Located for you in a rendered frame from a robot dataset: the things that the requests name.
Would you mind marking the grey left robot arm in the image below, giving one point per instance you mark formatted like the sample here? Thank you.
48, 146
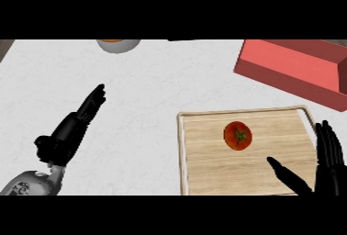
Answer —
36, 182

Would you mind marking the red tomato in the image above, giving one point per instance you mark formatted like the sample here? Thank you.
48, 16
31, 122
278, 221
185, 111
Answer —
238, 135

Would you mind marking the pale wooden tray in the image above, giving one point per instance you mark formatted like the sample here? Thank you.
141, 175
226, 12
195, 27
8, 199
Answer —
244, 165

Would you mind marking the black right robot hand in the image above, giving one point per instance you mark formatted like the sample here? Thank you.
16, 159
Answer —
330, 162

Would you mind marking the grey bowl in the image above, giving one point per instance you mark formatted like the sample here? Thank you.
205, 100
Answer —
118, 46

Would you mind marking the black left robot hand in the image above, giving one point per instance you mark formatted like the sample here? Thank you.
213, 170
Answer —
68, 134

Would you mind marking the red cardboard box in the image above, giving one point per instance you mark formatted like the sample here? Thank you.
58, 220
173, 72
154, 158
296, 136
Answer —
299, 67

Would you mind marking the dark flat object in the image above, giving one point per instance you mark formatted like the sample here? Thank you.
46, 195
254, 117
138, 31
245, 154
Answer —
180, 39

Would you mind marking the brown wooden edge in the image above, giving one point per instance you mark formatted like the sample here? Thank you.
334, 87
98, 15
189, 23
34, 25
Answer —
5, 47

